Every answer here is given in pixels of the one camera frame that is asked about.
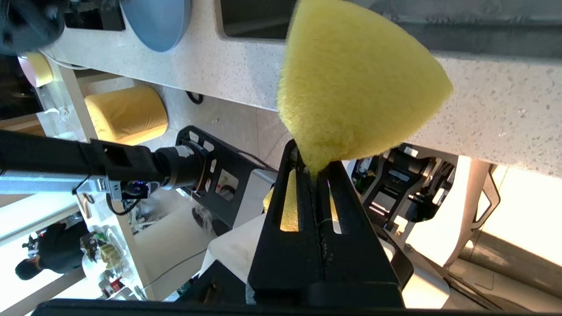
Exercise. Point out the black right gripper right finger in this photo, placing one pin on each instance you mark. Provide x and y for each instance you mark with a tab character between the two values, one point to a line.
360	272

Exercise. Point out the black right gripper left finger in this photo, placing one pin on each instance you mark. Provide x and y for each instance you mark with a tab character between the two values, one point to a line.
281	267

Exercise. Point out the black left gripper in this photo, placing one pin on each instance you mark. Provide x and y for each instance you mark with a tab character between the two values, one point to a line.
26	26

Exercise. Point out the blue plate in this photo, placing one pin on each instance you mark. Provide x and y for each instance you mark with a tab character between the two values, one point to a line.
158	22

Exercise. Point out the yellow sponge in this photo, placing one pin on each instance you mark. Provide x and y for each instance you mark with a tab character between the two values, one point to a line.
355	83

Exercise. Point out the stainless steel sink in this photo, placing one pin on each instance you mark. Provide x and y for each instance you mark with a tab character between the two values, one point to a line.
483	26

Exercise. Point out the pink and yellow container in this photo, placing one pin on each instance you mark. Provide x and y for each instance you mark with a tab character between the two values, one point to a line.
37	68

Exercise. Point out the black box red button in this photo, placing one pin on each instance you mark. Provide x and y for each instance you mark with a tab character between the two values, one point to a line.
404	184

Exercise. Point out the black and silver column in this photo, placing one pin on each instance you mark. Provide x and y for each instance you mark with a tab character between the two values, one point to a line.
44	158

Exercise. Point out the yellow cylindrical stool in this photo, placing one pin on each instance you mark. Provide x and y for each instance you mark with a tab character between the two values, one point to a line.
127	114

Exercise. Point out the grey metal tube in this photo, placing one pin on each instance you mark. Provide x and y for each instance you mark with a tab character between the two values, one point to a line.
513	259

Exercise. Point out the clear bag of snacks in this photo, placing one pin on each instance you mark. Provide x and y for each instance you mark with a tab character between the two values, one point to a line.
107	252

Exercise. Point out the person in black clothes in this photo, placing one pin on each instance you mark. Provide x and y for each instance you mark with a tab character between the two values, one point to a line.
57	250

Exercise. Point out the black metal bracket frame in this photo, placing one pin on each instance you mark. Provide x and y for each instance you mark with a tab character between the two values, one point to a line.
237	175

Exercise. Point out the grey metal foot bracket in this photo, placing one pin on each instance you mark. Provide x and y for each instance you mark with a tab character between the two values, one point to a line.
474	206

